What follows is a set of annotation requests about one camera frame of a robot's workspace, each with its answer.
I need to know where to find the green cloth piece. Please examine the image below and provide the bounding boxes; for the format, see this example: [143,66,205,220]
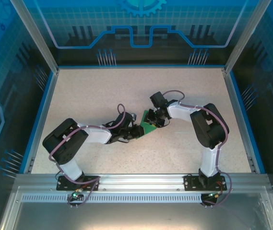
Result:
[136,109,158,139]

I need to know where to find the slotted metal strip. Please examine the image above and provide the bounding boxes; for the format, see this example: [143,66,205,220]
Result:
[21,194,205,203]

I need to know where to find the left connector board green light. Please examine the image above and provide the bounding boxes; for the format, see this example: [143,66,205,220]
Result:
[69,190,84,201]

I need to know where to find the connector board green light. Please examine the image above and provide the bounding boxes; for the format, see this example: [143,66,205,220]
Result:
[69,190,84,201]
[205,191,221,200]

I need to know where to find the right connector board green light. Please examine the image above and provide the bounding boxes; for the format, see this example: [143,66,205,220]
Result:
[205,191,221,200]

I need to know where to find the aluminium mounting rail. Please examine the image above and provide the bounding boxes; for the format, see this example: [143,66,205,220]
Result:
[15,172,270,192]

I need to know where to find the aluminium back rail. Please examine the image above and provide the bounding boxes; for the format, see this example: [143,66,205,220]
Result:
[57,64,226,70]

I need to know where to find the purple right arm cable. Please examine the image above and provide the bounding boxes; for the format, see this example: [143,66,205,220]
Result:
[162,90,233,207]

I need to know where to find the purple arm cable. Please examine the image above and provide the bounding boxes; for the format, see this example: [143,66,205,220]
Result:
[162,90,233,207]
[49,103,127,208]

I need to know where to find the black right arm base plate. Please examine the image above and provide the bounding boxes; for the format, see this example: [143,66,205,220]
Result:
[183,174,228,192]

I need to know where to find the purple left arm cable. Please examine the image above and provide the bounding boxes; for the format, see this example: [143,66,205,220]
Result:
[49,103,127,208]

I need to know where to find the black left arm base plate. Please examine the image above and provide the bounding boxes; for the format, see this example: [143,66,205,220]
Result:
[56,174,100,192]

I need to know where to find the aluminium side rail blue trim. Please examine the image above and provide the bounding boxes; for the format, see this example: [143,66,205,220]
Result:
[222,68,266,174]
[23,69,60,174]

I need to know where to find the aluminium frame post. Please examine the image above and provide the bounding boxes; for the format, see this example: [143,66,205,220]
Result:
[224,0,273,74]
[10,0,60,75]

